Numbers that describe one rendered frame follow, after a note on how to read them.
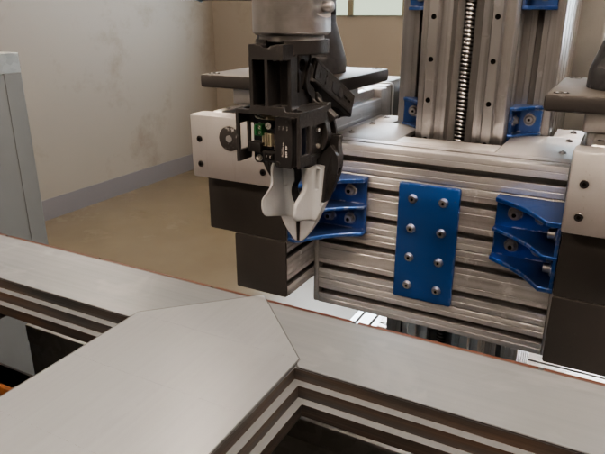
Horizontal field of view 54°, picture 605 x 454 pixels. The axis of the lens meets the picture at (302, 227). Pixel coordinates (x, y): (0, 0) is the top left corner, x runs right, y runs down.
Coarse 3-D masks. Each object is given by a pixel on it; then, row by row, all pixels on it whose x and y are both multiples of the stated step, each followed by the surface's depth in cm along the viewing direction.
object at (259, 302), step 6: (222, 300) 60; (228, 300) 60; (234, 300) 60; (240, 300) 60; (246, 300) 60; (252, 300) 60; (258, 300) 60; (264, 300) 60; (246, 306) 59; (252, 306) 59; (258, 306) 59; (264, 306) 59; (270, 306) 59; (270, 312) 58
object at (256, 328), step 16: (192, 304) 59; (208, 304) 59; (224, 304) 59; (176, 320) 56; (192, 320) 56; (208, 320) 56; (224, 320) 56; (240, 320) 56; (256, 320) 56; (272, 320) 56; (224, 336) 53; (240, 336) 53; (256, 336) 53; (272, 336) 53; (288, 352) 51
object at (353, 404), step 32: (0, 288) 65; (32, 288) 63; (32, 320) 62; (64, 320) 61; (96, 320) 59; (288, 384) 48; (320, 384) 48; (256, 416) 44; (288, 416) 46; (320, 416) 47; (352, 416) 46; (384, 416) 45; (416, 416) 45; (448, 416) 43; (224, 448) 41; (256, 448) 43; (416, 448) 44; (448, 448) 43; (480, 448) 42; (512, 448) 41; (544, 448) 40
